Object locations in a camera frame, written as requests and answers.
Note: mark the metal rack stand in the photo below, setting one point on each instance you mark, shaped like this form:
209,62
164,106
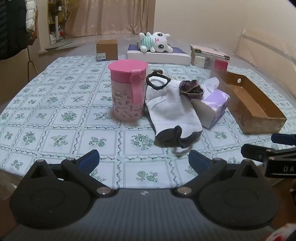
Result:
29,62

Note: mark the pink covered book stack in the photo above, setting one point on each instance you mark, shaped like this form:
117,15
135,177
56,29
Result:
208,51

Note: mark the white puffer jacket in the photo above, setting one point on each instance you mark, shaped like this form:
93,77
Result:
31,14

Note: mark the white flat box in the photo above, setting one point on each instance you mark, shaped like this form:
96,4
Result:
157,59

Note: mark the plastic wrapped mattress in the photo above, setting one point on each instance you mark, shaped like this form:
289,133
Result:
81,45

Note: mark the floral patterned sheet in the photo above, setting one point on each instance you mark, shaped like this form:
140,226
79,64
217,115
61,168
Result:
69,99

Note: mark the beige curtain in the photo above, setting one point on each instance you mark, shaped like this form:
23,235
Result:
104,16

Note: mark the cluttered shelf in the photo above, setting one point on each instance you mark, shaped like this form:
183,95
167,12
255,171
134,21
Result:
56,23

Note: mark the small brown cardboard box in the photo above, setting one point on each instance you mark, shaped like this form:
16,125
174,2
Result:
107,49

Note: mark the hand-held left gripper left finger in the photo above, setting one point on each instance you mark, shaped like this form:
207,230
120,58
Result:
89,160

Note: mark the white cloth pouch black trim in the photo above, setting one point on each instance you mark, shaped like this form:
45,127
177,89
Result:
171,109

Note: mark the brown hanging garment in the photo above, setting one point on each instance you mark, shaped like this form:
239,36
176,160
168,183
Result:
34,34

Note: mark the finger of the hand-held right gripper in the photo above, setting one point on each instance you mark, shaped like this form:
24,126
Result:
283,139
254,153

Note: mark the purple scrunchie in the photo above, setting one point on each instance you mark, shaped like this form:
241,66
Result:
189,89

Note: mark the purple tissue pack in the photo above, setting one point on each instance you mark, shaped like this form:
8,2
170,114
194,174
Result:
215,104

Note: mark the pink lidded cup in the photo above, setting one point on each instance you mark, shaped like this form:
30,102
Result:
123,97

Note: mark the black hanging jacket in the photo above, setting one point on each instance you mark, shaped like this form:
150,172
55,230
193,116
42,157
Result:
11,25

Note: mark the plastic wrapped headboard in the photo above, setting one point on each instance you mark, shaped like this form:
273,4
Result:
266,53

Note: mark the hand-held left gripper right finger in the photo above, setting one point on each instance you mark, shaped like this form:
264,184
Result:
198,160

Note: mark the white plush toy striped shirt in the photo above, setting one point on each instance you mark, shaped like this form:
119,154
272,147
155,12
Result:
159,41

